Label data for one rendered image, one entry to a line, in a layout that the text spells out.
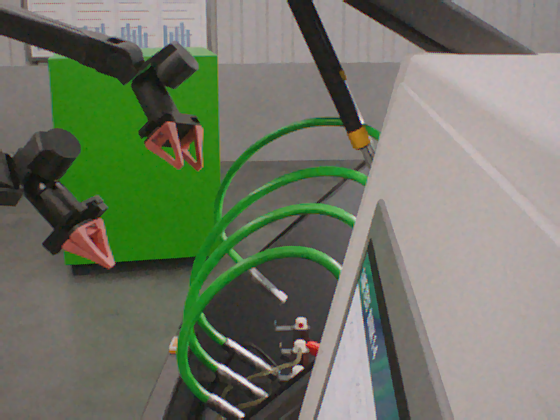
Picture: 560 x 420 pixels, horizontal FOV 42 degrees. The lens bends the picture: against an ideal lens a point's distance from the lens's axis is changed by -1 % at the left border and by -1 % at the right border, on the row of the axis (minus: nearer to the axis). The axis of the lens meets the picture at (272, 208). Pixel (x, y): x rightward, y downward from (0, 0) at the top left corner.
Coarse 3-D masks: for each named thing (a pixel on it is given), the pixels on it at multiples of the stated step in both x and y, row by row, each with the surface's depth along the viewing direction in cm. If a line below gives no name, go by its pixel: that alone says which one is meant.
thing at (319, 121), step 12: (312, 120) 113; (324, 120) 112; (336, 120) 112; (276, 132) 116; (288, 132) 116; (372, 132) 110; (252, 144) 119; (264, 144) 118; (240, 156) 121; (228, 180) 123; (216, 204) 125; (216, 216) 125; (228, 252) 126
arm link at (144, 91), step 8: (144, 72) 134; (152, 72) 135; (136, 80) 134; (144, 80) 133; (152, 80) 134; (160, 80) 133; (136, 88) 134; (144, 88) 133; (152, 88) 133; (160, 88) 133; (136, 96) 135; (144, 96) 133
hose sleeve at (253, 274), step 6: (252, 270) 125; (252, 276) 125; (258, 276) 125; (258, 282) 125; (264, 282) 124; (264, 288) 124; (270, 288) 124; (276, 288) 125; (270, 294) 124; (276, 294) 124
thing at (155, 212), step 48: (144, 48) 486; (192, 48) 484; (96, 96) 415; (192, 96) 426; (96, 144) 423; (192, 144) 433; (96, 192) 430; (144, 192) 435; (192, 192) 441; (144, 240) 443; (192, 240) 449
